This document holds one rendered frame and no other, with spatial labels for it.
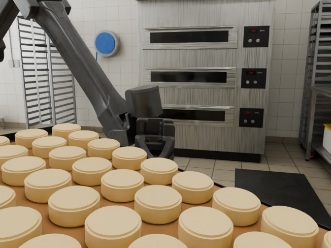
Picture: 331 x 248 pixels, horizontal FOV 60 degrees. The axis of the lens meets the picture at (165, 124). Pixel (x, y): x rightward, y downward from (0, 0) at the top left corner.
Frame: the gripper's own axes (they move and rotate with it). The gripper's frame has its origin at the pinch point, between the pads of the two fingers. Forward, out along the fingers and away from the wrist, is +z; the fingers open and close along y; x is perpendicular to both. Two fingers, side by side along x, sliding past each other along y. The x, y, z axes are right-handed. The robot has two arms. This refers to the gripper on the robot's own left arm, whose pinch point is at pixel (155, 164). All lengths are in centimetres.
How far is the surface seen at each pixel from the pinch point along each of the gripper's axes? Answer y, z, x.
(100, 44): -25, -422, 68
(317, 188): 98, -192, -162
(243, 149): 88, -268, -117
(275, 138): 96, -348, -194
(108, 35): -38, -418, 55
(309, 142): 77, -268, -195
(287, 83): 16, -348, -201
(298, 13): -77, -350, -202
